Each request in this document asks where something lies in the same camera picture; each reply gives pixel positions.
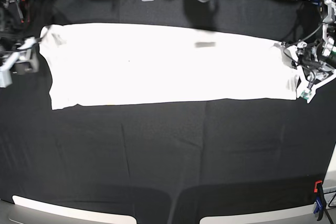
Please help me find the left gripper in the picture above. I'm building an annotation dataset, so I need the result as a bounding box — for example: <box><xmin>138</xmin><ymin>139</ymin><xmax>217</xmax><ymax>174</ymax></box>
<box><xmin>282</xmin><ymin>39</ymin><xmax>335</xmax><ymax>90</ymax></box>

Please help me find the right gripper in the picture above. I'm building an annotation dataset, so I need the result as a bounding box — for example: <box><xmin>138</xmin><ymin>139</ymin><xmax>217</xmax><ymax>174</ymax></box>
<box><xmin>1</xmin><ymin>37</ymin><xmax>41</xmax><ymax>74</ymax></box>

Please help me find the white printed t-shirt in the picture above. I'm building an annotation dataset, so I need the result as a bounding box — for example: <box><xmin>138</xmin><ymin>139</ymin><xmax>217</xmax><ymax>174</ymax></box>
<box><xmin>40</xmin><ymin>23</ymin><xmax>298</xmax><ymax>110</ymax></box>

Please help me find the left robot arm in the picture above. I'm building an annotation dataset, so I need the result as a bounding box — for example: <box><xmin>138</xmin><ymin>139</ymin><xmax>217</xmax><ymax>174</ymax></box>
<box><xmin>282</xmin><ymin>0</ymin><xmax>335</xmax><ymax>95</ymax></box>

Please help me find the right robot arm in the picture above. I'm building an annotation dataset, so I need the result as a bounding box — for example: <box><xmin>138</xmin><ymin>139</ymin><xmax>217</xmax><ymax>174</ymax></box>
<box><xmin>1</xmin><ymin>0</ymin><xmax>40</xmax><ymax>75</ymax></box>

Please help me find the orange clamp top left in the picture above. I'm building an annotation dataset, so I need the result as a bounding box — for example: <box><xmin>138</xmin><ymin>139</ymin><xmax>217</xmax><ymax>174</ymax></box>
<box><xmin>15</xmin><ymin>0</ymin><xmax>30</xmax><ymax>23</ymax></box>

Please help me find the orange blue clamp bottom right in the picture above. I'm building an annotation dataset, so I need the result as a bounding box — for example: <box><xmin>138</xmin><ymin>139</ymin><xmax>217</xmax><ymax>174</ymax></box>
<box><xmin>313</xmin><ymin>180</ymin><xmax>327</xmax><ymax>221</ymax></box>

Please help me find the black table cloth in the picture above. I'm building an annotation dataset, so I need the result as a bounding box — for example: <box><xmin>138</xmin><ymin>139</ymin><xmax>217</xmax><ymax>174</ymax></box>
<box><xmin>1</xmin><ymin>0</ymin><xmax>335</xmax><ymax>223</ymax></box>

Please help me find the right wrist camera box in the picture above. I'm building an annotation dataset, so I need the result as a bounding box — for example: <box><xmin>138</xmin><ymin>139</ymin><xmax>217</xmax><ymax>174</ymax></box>
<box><xmin>0</xmin><ymin>70</ymin><xmax>13</xmax><ymax>88</ymax></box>

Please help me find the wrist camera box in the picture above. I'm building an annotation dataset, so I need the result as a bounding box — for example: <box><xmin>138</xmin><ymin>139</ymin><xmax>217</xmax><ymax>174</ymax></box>
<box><xmin>0</xmin><ymin>70</ymin><xmax>13</xmax><ymax>88</ymax></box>
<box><xmin>297</xmin><ymin>88</ymin><xmax>316</xmax><ymax>104</ymax></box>

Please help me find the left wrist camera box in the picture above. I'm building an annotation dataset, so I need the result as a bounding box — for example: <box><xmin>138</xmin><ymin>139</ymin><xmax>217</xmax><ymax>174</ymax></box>
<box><xmin>297</xmin><ymin>88</ymin><xmax>316</xmax><ymax>104</ymax></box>

